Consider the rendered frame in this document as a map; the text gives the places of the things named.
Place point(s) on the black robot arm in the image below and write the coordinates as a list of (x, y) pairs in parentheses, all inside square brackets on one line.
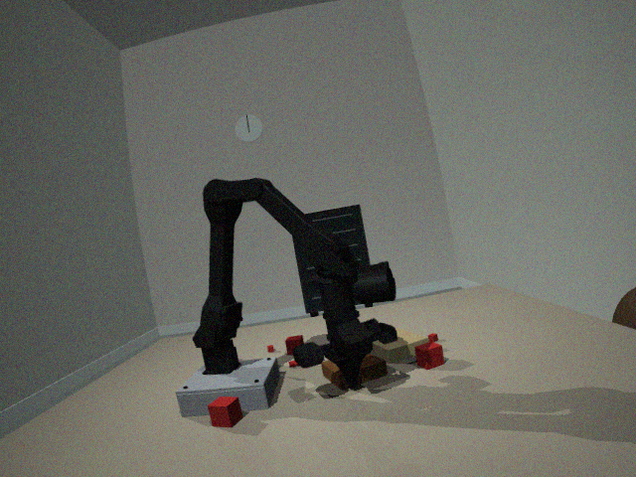
[(221, 314)]

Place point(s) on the beige flat square block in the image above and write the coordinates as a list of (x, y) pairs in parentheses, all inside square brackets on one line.
[(399, 350)]

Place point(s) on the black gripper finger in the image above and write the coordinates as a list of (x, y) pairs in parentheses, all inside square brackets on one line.
[(355, 364), (344, 366)]

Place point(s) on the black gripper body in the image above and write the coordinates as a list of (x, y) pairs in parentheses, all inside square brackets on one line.
[(310, 354)]

